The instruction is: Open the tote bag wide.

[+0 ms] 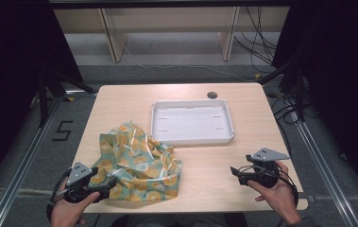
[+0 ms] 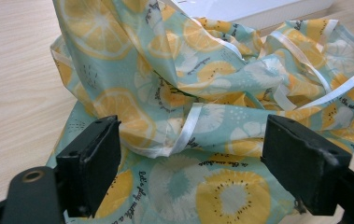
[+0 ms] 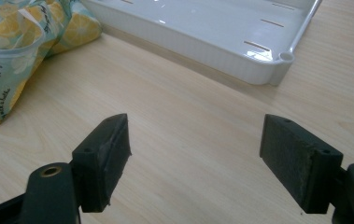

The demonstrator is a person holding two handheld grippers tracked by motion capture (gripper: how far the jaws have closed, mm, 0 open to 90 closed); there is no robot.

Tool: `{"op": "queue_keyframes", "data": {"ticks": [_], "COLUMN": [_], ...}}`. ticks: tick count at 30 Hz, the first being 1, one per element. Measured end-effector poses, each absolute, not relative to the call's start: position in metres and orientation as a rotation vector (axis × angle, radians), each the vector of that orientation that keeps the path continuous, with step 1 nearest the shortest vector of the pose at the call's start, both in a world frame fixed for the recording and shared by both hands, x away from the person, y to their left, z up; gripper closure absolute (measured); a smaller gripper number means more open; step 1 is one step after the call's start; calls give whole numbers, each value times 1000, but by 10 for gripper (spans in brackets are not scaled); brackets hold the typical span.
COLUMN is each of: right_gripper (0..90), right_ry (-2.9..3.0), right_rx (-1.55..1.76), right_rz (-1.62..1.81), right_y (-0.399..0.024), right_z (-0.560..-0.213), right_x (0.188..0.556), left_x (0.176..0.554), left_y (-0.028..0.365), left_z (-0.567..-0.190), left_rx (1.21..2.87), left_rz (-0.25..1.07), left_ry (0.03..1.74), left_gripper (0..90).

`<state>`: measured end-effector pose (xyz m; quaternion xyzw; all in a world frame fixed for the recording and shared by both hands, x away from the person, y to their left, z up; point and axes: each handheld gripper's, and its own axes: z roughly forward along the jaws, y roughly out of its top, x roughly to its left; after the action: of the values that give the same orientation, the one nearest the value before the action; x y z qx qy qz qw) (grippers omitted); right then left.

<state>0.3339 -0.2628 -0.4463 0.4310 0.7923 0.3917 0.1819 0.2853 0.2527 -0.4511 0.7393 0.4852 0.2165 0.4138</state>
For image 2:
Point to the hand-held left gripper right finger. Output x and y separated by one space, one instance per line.
305 165

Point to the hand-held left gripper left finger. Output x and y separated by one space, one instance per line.
90 161

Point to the fruit print fabric bag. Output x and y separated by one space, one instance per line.
221 124

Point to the white plastic tray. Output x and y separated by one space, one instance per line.
243 9

